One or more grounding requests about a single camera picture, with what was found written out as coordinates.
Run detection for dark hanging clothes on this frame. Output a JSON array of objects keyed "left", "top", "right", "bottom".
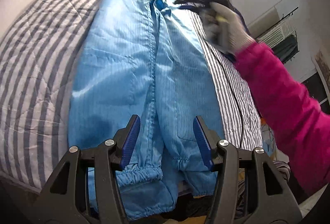
[{"left": 272, "top": 34, "right": 299, "bottom": 64}]

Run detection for striped bed quilt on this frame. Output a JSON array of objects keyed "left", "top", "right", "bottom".
[{"left": 1, "top": 0, "right": 262, "bottom": 192}]

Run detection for right gloved hand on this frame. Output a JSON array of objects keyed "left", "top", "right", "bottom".
[{"left": 200, "top": 2, "right": 255, "bottom": 55}]

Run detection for black clothes rack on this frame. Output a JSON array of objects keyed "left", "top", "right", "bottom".
[{"left": 256, "top": 6, "right": 299, "bottom": 64}]

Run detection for light blue work jacket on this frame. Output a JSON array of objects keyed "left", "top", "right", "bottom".
[{"left": 68, "top": 0, "right": 224, "bottom": 221}]

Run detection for striped hanging towel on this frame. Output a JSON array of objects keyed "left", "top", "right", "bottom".
[{"left": 257, "top": 18, "right": 296, "bottom": 49}]

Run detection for right pink sleeve forearm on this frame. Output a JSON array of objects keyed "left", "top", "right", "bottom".
[{"left": 235, "top": 42, "right": 329, "bottom": 196}]

